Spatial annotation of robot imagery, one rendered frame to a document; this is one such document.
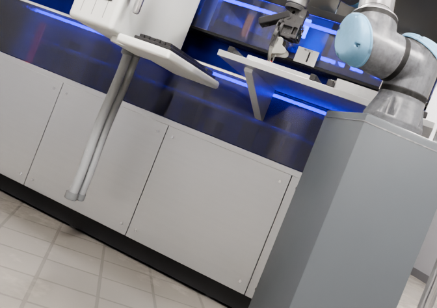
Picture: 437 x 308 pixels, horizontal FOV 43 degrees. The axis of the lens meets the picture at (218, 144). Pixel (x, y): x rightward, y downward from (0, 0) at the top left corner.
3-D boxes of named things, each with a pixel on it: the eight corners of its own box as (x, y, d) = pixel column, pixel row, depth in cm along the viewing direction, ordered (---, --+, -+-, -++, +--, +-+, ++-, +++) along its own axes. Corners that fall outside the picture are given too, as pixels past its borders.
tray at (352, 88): (344, 107, 200) (348, 98, 200) (415, 132, 192) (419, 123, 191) (333, 88, 168) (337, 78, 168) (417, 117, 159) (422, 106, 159)
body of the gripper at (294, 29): (294, 40, 187) (307, 7, 187) (270, 32, 190) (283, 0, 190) (298, 46, 194) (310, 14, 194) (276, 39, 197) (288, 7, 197)
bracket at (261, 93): (255, 118, 214) (268, 87, 213) (263, 121, 213) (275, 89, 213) (230, 103, 182) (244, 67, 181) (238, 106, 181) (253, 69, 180)
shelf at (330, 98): (253, 84, 224) (255, 80, 224) (425, 145, 201) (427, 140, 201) (216, 54, 178) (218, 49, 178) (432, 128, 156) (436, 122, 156)
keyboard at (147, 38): (183, 68, 211) (185, 62, 211) (214, 79, 206) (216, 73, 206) (132, 38, 174) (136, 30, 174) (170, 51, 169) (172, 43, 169)
